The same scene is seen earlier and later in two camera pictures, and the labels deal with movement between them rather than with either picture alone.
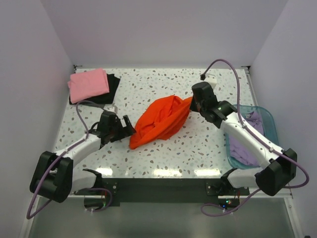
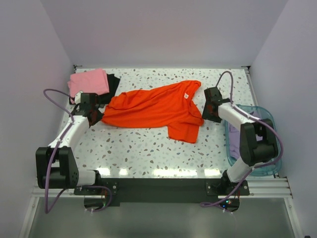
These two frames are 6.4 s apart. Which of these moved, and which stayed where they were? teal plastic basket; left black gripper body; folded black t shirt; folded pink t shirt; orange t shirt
Moved: left black gripper body; orange t shirt
Stayed: folded black t shirt; folded pink t shirt; teal plastic basket
